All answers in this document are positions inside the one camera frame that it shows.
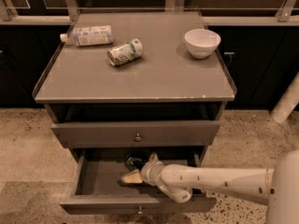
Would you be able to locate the brass middle drawer handle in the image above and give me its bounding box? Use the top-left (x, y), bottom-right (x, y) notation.
top-left (134, 207), bottom-right (154, 224)

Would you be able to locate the white ceramic bowl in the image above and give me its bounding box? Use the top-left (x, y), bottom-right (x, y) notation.
top-left (184, 29), bottom-right (221, 59)

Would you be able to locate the green soda can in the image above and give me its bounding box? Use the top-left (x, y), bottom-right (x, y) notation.
top-left (125, 155), bottom-right (147, 171)

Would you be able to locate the white plastic bottle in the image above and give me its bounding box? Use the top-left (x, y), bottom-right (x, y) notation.
top-left (60, 25), bottom-right (113, 47)

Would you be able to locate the white green can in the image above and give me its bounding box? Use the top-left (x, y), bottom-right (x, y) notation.
top-left (107, 38), bottom-right (143, 66)

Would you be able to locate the grey drawer cabinet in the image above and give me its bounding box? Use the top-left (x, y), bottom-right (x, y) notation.
top-left (32, 11), bottom-right (237, 217)

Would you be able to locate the white cylindrical post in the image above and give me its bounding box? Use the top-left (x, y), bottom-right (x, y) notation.
top-left (271, 72), bottom-right (299, 123)

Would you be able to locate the closed grey top drawer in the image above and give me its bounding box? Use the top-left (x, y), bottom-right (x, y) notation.
top-left (51, 120), bottom-right (220, 148)

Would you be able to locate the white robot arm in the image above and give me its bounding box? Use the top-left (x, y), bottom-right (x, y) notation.
top-left (121, 149), bottom-right (299, 224)

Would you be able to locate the round top drawer knob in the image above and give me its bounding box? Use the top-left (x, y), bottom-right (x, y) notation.
top-left (135, 133), bottom-right (142, 142)

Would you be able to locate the open grey middle drawer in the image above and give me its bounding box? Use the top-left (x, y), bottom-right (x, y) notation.
top-left (60, 147), bottom-right (217, 215)

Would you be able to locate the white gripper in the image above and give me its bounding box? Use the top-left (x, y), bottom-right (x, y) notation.
top-left (121, 151), bottom-right (164, 186)

